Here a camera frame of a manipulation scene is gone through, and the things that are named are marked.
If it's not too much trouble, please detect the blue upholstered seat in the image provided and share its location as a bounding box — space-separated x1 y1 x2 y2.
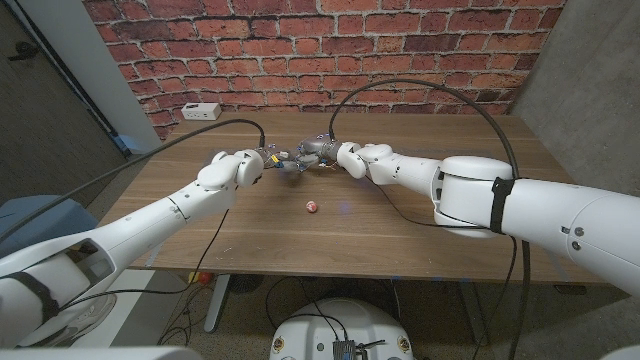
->
0 195 100 259

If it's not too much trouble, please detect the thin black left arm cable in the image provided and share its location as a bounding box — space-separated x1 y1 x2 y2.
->
57 208 231 311

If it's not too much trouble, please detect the grey table leg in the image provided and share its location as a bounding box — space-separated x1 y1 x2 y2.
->
203 273 232 334
457 280 490 347

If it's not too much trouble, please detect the black floor cable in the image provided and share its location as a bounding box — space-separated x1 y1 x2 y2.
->
263 275 351 346

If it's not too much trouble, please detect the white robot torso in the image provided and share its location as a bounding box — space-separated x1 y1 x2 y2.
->
268 298 415 360

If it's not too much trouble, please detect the dollar bill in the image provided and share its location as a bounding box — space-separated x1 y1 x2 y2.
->
280 153 304 174

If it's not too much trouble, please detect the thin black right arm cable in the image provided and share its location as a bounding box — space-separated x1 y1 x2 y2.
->
364 174 519 360

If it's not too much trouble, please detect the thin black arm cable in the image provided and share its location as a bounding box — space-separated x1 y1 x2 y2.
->
364 174 519 360
57 208 231 311

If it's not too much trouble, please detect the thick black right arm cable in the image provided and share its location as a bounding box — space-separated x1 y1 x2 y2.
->
327 77 532 360

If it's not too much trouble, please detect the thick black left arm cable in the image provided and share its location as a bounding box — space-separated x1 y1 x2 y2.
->
0 118 266 240

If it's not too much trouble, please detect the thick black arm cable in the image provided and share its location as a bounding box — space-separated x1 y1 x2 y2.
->
327 77 532 360
0 118 266 240

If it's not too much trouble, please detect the printed brick wall backdrop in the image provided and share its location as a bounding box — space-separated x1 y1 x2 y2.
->
82 0 567 142

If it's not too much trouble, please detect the white power strip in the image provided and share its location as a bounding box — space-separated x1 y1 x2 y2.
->
180 102 223 122

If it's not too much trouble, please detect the black door handle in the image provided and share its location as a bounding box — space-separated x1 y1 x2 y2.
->
7 41 40 62

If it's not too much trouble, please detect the grey sneaker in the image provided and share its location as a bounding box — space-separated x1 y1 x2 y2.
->
29 292 119 346

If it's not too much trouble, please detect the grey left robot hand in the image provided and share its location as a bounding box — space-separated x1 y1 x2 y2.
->
259 144 306 174

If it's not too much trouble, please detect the black round floor fan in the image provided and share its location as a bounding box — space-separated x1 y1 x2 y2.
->
228 273 265 295

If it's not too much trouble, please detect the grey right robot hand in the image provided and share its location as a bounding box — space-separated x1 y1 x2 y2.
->
297 134 346 171

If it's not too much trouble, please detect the grey torso connector box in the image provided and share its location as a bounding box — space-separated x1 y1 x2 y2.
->
332 339 358 360

